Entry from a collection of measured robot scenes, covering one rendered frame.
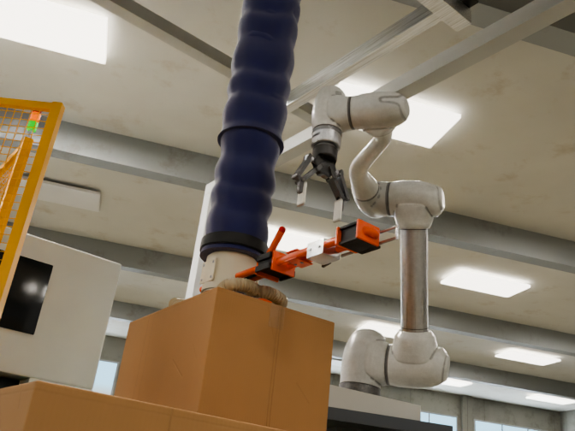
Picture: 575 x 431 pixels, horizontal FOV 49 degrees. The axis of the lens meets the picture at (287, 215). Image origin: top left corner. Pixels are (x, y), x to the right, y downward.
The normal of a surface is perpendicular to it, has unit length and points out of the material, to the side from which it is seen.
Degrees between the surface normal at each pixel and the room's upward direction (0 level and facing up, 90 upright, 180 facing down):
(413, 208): 121
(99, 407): 90
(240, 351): 90
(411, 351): 112
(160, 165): 90
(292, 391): 90
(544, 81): 180
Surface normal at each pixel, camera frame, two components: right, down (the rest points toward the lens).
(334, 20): -0.11, 0.90
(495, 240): 0.28, -0.37
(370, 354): -0.27, -0.50
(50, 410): 0.63, -0.26
